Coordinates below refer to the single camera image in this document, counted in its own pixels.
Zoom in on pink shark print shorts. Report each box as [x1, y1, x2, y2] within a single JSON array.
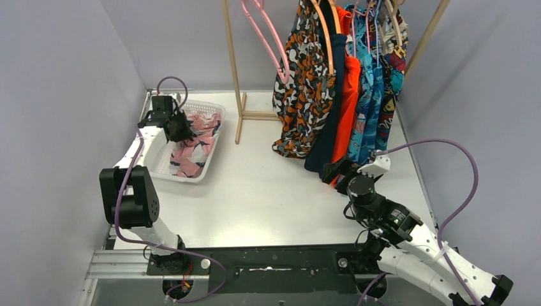
[[169, 113, 221, 179]]

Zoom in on orange camouflage shorts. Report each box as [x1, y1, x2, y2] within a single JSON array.
[[272, 1, 336, 159]]

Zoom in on orange wooden hanger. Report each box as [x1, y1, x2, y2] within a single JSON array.
[[327, 0, 342, 34], [311, 1, 336, 76]]

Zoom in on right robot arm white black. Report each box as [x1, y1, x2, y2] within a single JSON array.
[[322, 154, 514, 305]]

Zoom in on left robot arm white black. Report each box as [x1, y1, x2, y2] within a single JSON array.
[[99, 94, 191, 272]]

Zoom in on navy blue shorts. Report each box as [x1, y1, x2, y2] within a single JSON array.
[[304, 0, 348, 174]]

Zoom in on bright orange shorts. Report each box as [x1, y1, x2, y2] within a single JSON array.
[[331, 6, 361, 162]]

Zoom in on light blue fish shorts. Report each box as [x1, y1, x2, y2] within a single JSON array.
[[346, 4, 376, 164]]

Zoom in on dark blue leaf shorts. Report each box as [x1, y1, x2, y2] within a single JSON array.
[[374, 54, 387, 150]]

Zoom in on comic print shorts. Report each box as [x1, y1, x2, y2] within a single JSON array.
[[378, 13, 409, 145]]

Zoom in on light wooden hanger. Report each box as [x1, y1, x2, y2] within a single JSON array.
[[379, 0, 408, 50]]

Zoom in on blue plastic hanger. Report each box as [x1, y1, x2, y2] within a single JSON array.
[[371, 0, 382, 68]]

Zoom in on white plastic perforated basket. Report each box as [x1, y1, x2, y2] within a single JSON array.
[[148, 99, 226, 183]]

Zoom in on wooden clothes rack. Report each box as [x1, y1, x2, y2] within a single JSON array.
[[221, 0, 452, 145]]

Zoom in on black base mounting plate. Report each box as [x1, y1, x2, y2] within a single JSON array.
[[147, 244, 380, 295]]

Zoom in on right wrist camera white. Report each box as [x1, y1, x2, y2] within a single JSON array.
[[357, 155, 391, 178]]

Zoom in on aluminium rail frame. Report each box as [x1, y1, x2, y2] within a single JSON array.
[[76, 89, 470, 306]]

